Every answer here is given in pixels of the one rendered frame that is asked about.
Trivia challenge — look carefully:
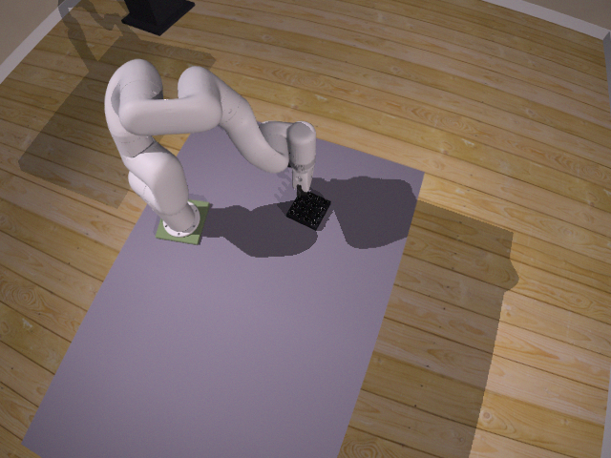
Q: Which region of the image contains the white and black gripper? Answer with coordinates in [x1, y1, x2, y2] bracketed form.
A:
[290, 165, 314, 197]

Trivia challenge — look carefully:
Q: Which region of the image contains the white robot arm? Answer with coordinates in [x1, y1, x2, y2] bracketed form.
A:
[105, 59, 316, 238]

